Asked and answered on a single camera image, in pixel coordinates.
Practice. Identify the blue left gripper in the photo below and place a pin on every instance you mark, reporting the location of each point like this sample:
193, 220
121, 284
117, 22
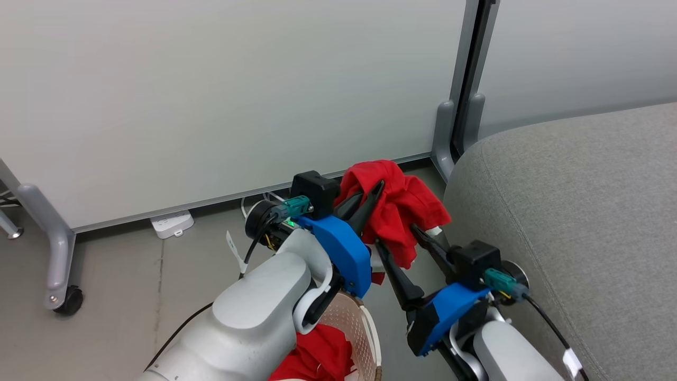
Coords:
344, 254

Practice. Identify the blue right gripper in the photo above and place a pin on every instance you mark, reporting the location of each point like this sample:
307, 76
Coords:
444, 312

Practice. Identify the red and white garment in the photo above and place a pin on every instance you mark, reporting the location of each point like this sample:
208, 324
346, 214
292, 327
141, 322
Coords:
402, 206

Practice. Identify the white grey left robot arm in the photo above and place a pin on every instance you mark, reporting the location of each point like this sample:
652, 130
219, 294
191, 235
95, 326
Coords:
254, 317

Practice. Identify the cream perforated laundry basket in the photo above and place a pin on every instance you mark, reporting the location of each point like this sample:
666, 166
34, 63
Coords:
359, 323

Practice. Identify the short grey partition leg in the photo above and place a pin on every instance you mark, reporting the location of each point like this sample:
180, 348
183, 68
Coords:
443, 137
474, 119

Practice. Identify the plain red garment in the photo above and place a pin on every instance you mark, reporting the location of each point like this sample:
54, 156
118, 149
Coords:
317, 354

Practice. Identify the grey fabric sofa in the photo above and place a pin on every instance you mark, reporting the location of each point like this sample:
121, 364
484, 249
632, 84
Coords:
582, 211

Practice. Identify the wide white partition panel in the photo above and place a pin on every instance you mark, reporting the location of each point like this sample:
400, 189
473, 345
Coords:
211, 95

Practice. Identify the white power strip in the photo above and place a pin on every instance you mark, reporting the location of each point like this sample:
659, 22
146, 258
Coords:
172, 223

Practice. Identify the narrow white partition panel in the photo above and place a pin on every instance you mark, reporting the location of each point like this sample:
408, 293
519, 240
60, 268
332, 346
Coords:
582, 53

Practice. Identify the black caster wheel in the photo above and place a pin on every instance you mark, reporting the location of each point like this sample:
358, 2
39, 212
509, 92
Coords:
71, 301

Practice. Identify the grey partition leg with caster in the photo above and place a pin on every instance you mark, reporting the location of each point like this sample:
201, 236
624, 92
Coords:
58, 243

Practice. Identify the slim grey table leg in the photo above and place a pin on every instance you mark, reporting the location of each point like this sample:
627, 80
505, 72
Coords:
9, 226

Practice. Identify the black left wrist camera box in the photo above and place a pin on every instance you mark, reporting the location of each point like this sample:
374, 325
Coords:
314, 190

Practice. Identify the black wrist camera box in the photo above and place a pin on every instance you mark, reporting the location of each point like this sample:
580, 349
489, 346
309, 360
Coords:
476, 262
314, 190

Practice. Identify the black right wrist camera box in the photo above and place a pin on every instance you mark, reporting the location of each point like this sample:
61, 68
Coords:
476, 262

